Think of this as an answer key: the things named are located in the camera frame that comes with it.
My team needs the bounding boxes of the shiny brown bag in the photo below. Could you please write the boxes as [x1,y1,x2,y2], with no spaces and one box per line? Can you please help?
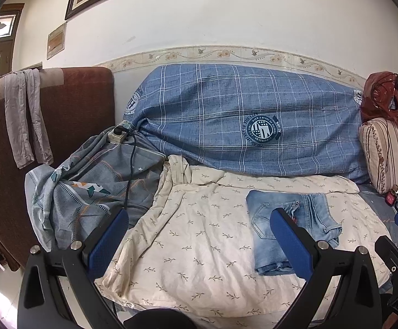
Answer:
[361,72,398,124]

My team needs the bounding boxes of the brown padded headboard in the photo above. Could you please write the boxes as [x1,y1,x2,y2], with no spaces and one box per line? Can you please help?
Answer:
[0,67,115,271]

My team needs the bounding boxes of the striped floral pillow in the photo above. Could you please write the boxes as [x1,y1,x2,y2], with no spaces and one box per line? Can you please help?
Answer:
[358,108,398,194]

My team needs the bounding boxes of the thin black cord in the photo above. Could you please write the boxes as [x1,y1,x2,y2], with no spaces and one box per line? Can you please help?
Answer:
[384,123,398,192]

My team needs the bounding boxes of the blue denim pants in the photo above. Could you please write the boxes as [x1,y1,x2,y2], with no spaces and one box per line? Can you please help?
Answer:
[246,190,343,276]

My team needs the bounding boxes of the white power strip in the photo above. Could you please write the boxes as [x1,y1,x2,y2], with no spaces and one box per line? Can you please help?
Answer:
[108,125,132,144]

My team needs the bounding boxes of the black power cable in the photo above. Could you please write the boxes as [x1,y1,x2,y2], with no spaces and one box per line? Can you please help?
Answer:
[115,127,138,211]

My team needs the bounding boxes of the blue plaid blanket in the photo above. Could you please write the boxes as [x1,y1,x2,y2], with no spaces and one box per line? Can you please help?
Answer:
[123,63,371,184]

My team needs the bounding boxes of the small framed picture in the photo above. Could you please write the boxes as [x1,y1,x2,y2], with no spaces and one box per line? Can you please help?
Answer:
[46,22,67,60]

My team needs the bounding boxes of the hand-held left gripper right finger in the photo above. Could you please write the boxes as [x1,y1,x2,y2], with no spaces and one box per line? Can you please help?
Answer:
[269,207,381,329]

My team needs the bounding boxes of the grey hanging cloth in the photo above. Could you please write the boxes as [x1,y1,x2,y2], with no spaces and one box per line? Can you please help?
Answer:
[4,69,53,169]

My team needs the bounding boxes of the grey patterned bedsheet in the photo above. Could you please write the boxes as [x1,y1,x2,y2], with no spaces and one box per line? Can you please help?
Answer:
[24,132,398,254]

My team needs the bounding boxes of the cream leaf-print sheet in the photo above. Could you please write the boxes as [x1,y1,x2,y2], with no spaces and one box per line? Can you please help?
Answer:
[94,154,393,319]

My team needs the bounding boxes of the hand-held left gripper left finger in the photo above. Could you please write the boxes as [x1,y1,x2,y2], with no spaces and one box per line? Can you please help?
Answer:
[17,207,131,329]

